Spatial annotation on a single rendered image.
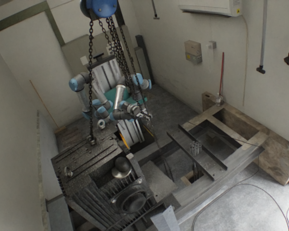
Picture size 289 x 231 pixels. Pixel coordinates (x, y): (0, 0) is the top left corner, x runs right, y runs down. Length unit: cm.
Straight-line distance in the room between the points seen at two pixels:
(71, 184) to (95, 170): 18
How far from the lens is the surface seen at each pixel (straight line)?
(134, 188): 134
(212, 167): 216
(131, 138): 292
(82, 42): 392
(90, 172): 122
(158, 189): 182
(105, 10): 99
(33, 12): 396
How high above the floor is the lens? 249
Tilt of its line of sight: 37 degrees down
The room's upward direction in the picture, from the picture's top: 17 degrees counter-clockwise
